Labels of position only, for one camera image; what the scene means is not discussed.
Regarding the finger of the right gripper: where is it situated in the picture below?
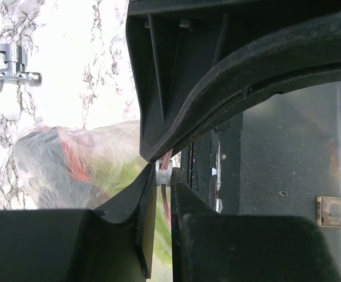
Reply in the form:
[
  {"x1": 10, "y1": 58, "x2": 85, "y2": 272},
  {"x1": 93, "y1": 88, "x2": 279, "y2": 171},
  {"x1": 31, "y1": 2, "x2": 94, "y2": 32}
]
[
  {"x1": 126, "y1": 1, "x2": 341, "y2": 161},
  {"x1": 149, "y1": 63, "x2": 341, "y2": 162}
]

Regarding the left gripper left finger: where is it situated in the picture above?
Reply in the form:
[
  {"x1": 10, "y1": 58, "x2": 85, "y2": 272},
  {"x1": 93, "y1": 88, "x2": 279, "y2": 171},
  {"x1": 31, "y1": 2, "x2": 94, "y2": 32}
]
[{"x1": 0, "y1": 164, "x2": 156, "y2": 281}]

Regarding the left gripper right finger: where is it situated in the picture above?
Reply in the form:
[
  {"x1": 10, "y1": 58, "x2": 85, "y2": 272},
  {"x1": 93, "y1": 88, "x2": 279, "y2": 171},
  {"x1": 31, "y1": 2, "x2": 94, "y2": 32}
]
[{"x1": 170, "y1": 168, "x2": 341, "y2": 281}]

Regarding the clear zip top bag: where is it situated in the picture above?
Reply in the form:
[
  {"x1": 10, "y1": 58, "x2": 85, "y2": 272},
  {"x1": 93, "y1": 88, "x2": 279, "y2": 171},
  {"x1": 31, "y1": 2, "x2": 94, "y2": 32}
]
[{"x1": 13, "y1": 120, "x2": 177, "y2": 277}]

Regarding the green fake celery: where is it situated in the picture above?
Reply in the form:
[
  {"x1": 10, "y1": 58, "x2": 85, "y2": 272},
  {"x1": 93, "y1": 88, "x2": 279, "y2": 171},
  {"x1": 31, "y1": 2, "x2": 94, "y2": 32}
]
[{"x1": 96, "y1": 157, "x2": 172, "y2": 267}]

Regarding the chrome faucet tap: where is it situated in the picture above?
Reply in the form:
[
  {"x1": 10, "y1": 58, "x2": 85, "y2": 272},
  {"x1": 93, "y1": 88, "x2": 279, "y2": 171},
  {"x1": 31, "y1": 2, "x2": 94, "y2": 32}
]
[{"x1": 0, "y1": 43, "x2": 42, "y2": 92}]

